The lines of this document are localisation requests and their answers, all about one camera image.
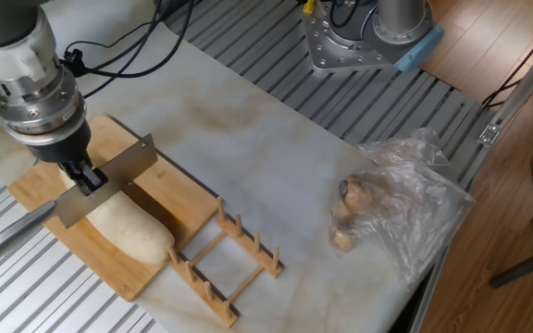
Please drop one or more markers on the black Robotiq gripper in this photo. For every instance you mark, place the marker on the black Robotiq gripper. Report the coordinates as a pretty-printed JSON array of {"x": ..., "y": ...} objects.
[{"x": 65, "y": 150}]

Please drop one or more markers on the aluminium frame post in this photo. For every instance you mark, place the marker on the aluminium frame post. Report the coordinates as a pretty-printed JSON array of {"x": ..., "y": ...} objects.
[{"x": 525, "y": 88}]

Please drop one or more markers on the yellow connector clip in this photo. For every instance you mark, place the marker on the yellow connector clip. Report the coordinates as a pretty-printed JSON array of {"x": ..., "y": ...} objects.
[{"x": 309, "y": 6}]

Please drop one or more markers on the steel cleaver knife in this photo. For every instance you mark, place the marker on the steel cleaver knife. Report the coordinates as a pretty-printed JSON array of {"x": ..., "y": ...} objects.
[{"x": 123, "y": 168}]

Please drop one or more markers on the wooden cutting board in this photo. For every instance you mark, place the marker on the wooden cutting board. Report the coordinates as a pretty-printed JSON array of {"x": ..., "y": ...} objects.
[{"x": 174, "y": 199}]

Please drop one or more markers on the marble pattern table mat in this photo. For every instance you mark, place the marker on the marble pattern table mat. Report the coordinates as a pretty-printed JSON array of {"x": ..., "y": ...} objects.
[{"x": 271, "y": 162}]

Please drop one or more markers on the pale brown mushroom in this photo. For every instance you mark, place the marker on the pale brown mushroom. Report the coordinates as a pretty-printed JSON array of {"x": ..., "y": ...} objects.
[{"x": 343, "y": 240}]

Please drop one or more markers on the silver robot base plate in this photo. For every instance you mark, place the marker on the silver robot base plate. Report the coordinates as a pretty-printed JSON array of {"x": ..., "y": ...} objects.
[{"x": 336, "y": 55}]

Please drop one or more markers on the wooden peg rack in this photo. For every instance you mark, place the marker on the wooden peg rack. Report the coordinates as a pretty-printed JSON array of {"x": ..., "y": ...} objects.
[{"x": 248, "y": 252}]

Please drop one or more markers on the white radish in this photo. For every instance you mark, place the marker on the white radish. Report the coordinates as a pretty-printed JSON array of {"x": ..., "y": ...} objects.
[{"x": 132, "y": 231}]

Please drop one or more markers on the brown mushroom with dark cap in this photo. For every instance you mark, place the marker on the brown mushroom with dark cap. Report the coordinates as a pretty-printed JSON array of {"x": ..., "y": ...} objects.
[{"x": 356, "y": 194}]

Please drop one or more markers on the clear plastic bag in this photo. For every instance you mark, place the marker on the clear plastic bag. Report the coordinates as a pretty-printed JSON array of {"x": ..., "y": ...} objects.
[{"x": 414, "y": 217}]

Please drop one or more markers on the black furniture leg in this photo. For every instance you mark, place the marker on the black furniture leg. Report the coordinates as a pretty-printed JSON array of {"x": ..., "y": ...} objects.
[{"x": 525, "y": 268}]

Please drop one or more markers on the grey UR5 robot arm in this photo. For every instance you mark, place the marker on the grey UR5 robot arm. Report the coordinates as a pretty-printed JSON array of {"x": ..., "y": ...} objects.
[{"x": 7, "y": 23}]

